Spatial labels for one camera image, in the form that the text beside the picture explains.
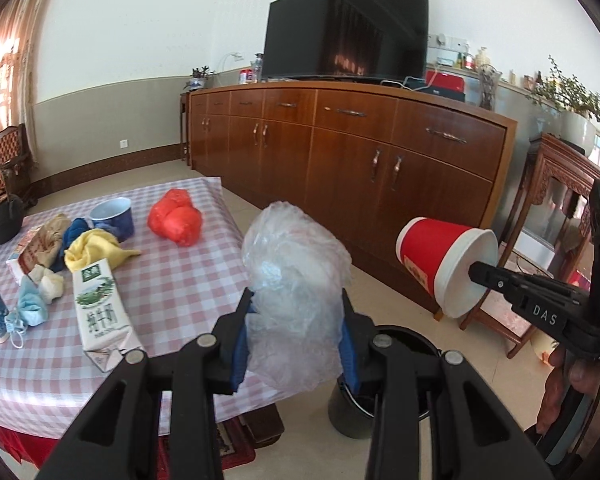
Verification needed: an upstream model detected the red floor mat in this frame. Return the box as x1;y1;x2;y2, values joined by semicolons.
157;417;256;480

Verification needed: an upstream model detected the black iron teapot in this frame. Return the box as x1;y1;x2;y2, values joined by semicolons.
0;166;24;245

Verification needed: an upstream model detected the right hand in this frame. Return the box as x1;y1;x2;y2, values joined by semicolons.
535;346;600;434

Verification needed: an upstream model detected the pink checkered tablecloth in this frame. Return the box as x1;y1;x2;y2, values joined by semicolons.
0;174;301;441

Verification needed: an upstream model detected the pink curtain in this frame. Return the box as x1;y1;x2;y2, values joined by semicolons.
0;0;64;143

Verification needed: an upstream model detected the large potted plant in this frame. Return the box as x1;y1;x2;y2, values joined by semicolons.
529;55;600;156

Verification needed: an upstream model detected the red plastic bag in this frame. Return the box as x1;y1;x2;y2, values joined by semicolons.
147;188;204;247

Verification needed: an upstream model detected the black flat television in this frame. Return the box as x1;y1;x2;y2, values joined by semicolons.
262;0;429;81

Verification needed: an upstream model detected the clear plastic bag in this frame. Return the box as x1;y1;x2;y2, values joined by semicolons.
242;202;352;394

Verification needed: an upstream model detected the light blue face mask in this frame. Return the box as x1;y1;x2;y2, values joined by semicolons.
4;276;48;349

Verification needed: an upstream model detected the red white carton box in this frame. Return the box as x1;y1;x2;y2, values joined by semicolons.
6;226;56;284

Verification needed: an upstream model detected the wooden sofa bench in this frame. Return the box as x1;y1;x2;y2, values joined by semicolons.
0;124;38;209

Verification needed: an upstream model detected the green white milk carton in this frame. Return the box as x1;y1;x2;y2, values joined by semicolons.
72;259;144;373

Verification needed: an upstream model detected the glass vase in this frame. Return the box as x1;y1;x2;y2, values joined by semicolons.
477;64;502;110

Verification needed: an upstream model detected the blue cloth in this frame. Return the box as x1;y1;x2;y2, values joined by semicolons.
50;218;91;272

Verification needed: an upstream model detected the red box on cabinet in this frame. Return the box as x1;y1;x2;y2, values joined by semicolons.
426;70;465;93

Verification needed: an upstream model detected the red paper cup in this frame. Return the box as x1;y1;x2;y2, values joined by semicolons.
396;217;498;318

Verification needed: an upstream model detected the small potted plant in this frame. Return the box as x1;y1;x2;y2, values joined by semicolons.
184;65;215;92

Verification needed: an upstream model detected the black trash bucket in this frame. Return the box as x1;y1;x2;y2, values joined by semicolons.
327;325;440;440

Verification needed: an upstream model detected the wooden sideboard cabinet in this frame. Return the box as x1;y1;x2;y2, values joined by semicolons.
183;81;517;313

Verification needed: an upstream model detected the cream tissue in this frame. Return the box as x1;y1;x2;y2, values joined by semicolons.
28;264;65;304

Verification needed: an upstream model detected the carved wooden side table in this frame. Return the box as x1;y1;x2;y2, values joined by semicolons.
458;132;600;360

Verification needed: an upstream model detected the yellow cloth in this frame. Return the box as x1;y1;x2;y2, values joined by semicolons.
65;229;142;272

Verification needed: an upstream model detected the tan cloth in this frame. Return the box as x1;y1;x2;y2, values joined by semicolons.
29;214;72;268

